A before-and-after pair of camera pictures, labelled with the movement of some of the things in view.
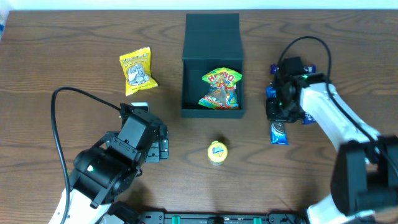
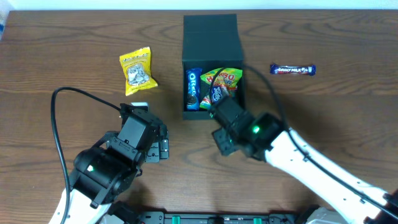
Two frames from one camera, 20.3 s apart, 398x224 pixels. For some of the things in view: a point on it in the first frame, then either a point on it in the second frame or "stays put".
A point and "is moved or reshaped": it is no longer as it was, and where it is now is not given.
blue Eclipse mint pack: [309, 119] → [216, 94]
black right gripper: [277, 113] → [222, 143]
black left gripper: [160, 149] stays put
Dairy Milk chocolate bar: [307, 69] stays put
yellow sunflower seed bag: [137, 68] stays put
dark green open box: [211, 41] stays put
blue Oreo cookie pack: [278, 130] is moved or reshaped
